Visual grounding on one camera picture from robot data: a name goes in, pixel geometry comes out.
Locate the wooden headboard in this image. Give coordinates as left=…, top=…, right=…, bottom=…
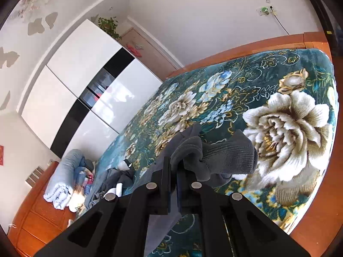
left=8, top=161, right=90, bottom=257

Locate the teal floral blanket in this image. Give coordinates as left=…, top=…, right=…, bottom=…
left=75, top=48, right=337, bottom=257

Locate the red door decoration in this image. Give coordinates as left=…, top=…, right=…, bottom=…
left=126, top=41, right=144, bottom=57

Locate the wooden bed frame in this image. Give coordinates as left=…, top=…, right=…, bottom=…
left=165, top=31, right=343, bottom=257

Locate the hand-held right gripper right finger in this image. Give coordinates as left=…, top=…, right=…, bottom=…
left=176, top=164, right=318, bottom=257

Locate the wooden door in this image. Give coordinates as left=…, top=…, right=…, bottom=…
left=120, top=27, right=181, bottom=72

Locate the wall switch panel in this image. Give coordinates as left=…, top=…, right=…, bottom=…
left=25, top=165, right=44, bottom=186

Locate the rolled light blue quilt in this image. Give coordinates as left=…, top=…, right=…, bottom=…
left=43, top=149, right=95, bottom=210

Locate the white and black wardrobe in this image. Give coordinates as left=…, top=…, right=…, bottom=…
left=21, top=19, right=163, bottom=159

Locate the pile of dark clothes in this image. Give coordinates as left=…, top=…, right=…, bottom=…
left=85, top=166, right=135, bottom=210

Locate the wall socket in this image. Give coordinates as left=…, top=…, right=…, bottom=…
left=257, top=5, right=278, bottom=16

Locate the pink floral wall decal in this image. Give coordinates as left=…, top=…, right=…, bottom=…
left=15, top=0, right=55, bottom=20

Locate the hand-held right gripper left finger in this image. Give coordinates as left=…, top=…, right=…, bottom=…
left=33, top=156, right=172, bottom=257

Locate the black cable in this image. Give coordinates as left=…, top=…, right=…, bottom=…
left=270, top=10, right=291, bottom=36

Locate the dark grey knitted garment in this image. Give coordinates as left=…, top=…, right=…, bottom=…
left=144, top=123, right=259, bottom=257

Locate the green potted plant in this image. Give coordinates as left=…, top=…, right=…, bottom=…
left=97, top=16, right=123, bottom=41

